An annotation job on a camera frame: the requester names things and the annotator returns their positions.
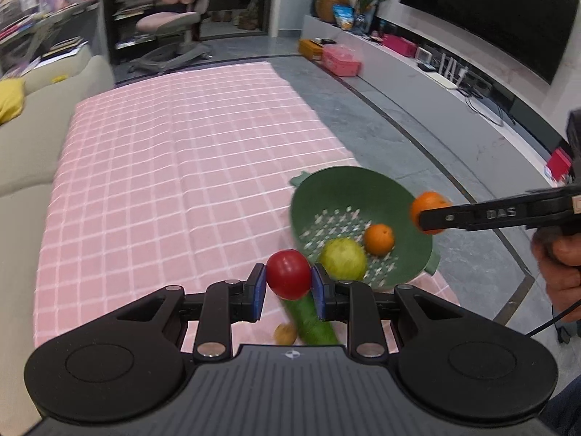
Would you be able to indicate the orange box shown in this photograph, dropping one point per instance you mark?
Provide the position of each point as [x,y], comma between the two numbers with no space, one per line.
[309,50]

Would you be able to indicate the green colander bowl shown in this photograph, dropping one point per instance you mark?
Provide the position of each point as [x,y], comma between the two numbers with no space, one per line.
[349,190]

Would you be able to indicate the brown kiwi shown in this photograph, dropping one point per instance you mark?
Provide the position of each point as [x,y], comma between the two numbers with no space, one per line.
[286,334]

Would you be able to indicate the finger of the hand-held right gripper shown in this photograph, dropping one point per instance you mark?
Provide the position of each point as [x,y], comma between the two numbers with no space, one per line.
[490,214]

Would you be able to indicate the black bookshelf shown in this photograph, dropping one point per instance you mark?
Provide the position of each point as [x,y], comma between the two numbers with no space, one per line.
[122,9]

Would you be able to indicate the golden vase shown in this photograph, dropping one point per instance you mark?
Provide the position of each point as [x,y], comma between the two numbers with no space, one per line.
[331,4]

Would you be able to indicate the small white clock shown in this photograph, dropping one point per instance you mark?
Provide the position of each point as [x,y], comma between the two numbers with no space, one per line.
[424,54]

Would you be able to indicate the blue snack bag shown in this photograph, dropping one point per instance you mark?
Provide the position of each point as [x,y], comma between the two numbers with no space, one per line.
[343,17]

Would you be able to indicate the flat black device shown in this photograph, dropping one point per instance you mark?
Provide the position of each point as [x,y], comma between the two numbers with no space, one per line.
[324,40]

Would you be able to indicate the white router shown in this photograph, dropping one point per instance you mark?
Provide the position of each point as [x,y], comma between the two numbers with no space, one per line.
[451,77]

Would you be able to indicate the cluttered desk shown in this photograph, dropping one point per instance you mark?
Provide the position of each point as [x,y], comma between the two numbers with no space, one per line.
[41,22]

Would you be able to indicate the green potted plant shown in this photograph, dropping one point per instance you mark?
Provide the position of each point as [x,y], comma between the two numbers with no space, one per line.
[366,0]

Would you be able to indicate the grey television cabinet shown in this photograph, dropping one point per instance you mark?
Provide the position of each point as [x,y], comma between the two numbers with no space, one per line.
[476,113]

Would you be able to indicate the green cucumber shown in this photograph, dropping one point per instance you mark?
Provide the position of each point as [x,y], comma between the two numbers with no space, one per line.
[311,322]

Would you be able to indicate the pink box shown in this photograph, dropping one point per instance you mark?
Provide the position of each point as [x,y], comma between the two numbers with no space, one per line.
[341,61]

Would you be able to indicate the magenta box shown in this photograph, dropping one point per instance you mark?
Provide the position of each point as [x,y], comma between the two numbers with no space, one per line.
[399,45]

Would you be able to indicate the red box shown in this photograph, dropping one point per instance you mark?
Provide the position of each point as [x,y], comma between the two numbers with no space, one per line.
[558,166]

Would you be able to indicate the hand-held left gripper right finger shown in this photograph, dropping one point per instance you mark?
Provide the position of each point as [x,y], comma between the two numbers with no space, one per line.
[318,297]

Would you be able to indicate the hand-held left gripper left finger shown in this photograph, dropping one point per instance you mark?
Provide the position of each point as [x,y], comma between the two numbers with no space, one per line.
[259,295]

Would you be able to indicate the pink office chair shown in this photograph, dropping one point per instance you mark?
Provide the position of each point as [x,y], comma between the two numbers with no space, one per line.
[170,20]

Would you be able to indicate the black television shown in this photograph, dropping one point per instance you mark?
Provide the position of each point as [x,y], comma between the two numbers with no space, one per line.
[490,9]

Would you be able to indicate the person's right hand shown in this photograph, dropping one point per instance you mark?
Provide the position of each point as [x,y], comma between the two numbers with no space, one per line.
[563,268]

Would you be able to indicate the pink checkered tablecloth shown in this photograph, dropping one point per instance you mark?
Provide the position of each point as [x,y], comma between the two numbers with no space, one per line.
[181,168]

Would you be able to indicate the yellow pillow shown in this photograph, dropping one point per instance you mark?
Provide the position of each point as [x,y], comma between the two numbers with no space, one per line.
[10,100]

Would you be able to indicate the orange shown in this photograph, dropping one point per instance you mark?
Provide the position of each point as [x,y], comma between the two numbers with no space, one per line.
[379,239]
[426,202]

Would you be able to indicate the green guava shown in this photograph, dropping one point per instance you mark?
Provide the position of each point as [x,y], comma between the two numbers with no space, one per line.
[342,259]

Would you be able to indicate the red tomato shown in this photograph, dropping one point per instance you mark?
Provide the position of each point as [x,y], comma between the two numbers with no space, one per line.
[288,275]

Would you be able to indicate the beige sofa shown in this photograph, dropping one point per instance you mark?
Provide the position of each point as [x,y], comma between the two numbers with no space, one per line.
[27,154]

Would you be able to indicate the person's leg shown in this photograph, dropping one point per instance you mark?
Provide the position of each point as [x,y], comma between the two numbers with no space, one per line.
[565,411]

